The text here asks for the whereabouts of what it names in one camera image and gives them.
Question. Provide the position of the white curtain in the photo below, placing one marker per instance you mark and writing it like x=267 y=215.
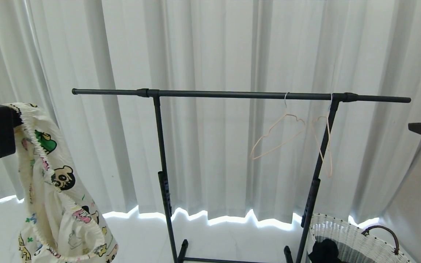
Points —
x=214 y=44

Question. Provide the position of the cream printed garment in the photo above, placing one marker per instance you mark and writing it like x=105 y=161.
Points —
x=57 y=219

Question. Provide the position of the black clothes rack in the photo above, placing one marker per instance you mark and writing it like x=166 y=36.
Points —
x=232 y=94

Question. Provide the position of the black garment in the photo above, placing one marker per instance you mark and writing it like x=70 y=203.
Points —
x=327 y=252

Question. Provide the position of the pink clothes hanger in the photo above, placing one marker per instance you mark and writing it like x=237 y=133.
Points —
x=329 y=109
x=286 y=114

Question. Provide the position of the white laundry basket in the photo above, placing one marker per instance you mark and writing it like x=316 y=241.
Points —
x=345 y=233

